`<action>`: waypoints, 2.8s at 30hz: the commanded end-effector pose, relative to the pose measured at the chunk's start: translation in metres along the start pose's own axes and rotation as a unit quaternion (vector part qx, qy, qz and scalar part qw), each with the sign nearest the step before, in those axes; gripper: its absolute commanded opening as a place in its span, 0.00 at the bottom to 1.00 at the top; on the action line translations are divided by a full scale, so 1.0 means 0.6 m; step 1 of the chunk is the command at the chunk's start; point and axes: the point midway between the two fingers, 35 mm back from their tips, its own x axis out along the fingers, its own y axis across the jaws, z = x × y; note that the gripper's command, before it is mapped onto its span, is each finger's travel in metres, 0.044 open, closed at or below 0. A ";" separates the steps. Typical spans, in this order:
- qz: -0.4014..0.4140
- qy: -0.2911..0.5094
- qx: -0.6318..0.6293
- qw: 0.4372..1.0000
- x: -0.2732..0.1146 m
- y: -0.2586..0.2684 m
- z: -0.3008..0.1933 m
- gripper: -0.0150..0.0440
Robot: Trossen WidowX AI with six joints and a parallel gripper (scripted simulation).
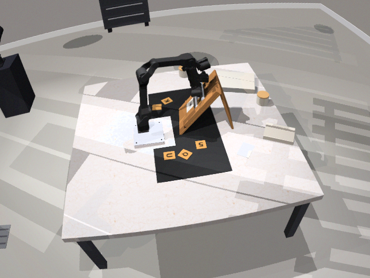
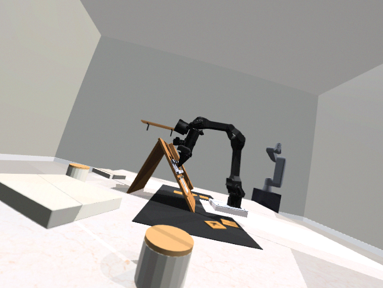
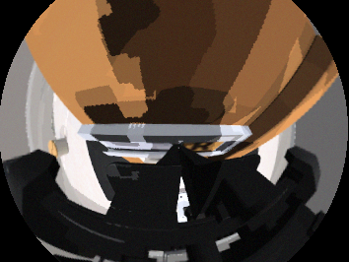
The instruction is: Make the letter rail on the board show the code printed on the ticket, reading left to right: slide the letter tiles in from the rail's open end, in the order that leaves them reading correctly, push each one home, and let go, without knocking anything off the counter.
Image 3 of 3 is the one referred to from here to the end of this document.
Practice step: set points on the white paper ticket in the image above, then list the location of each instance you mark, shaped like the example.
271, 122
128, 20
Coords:
150, 160

